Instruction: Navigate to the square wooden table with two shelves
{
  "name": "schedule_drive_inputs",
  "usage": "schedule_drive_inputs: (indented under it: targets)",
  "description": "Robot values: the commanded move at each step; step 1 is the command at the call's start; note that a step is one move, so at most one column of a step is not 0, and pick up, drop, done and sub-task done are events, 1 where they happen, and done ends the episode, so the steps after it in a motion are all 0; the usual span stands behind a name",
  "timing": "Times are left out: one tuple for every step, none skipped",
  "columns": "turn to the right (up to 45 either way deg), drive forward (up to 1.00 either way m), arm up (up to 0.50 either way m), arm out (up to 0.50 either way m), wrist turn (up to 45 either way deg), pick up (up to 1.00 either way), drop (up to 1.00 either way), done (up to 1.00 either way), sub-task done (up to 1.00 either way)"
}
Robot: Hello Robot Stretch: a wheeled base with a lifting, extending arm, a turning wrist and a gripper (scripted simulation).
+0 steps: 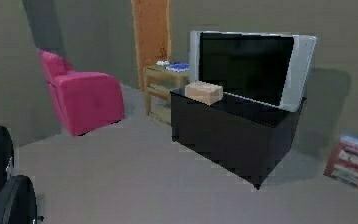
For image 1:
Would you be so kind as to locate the wooden room door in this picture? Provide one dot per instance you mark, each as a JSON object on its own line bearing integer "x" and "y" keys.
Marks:
{"x": 152, "y": 33}

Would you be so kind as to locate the square wooden table with shelves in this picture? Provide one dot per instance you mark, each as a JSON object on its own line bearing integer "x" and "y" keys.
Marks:
{"x": 160, "y": 87}

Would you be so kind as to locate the small white object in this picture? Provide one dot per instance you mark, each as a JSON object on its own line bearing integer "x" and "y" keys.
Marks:
{"x": 162, "y": 63}

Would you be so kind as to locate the tan cardboard box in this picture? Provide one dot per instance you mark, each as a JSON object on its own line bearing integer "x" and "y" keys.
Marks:
{"x": 204, "y": 91}

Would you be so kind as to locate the pink armchair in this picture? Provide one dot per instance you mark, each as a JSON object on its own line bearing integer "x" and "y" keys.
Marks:
{"x": 85, "y": 100}

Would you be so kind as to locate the red bookshelf with books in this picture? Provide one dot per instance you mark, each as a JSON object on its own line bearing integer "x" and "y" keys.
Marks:
{"x": 352, "y": 161}

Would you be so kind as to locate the grey television set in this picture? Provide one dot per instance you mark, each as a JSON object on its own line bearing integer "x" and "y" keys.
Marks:
{"x": 247, "y": 66}

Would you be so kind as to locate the black television stand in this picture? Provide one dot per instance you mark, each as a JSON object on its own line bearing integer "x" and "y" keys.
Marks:
{"x": 230, "y": 136}

